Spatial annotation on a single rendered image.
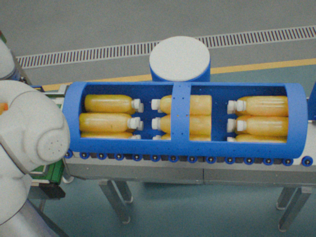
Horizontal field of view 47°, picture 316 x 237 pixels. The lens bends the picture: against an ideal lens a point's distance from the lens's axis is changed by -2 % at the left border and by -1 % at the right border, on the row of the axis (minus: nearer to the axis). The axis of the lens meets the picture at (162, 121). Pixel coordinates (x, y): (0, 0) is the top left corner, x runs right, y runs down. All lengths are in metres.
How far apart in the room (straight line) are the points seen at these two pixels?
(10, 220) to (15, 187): 0.07
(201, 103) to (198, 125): 0.08
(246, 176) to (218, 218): 0.88
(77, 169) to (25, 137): 0.93
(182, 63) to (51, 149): 1.05
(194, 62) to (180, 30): 1.70
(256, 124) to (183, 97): 0.28
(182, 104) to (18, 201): 0.70
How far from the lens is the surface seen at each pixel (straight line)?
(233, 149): 1.33
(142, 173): 1.58
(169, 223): 2.39
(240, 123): 1.35
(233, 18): 3.46
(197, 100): 1.33
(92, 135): 1.42
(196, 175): 1.56
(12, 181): 0.78
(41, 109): 0.77
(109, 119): 1.38
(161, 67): 1.67
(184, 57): 1.70
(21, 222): 0.82
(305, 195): 1.88
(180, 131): 1.29
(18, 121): 0.76
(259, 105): 1.34
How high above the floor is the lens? 2.27
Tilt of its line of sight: 56 degrees down
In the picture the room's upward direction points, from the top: 10 degrees counter-clockwise
